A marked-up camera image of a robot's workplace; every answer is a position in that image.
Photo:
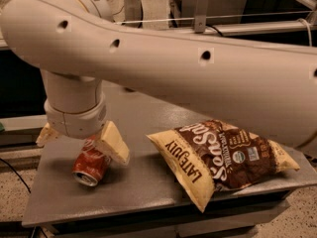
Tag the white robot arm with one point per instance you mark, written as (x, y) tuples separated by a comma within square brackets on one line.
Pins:
[(268, 89)]

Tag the grey metal rail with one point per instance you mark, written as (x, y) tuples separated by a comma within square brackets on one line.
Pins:
[(260, 28)]

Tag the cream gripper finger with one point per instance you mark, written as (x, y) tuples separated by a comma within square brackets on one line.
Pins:
[(47, 134), (110, 143)]

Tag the red coke can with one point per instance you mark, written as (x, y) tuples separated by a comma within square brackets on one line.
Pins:
[(91, 165)]

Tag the right metal rail bracket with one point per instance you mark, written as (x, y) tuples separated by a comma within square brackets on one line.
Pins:
[(200, 16)]

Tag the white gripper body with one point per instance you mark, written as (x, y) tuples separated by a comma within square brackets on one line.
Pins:
[(75, 122)]

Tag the brown yellow chip bag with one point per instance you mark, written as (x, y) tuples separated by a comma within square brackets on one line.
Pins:
[(212, 156)]

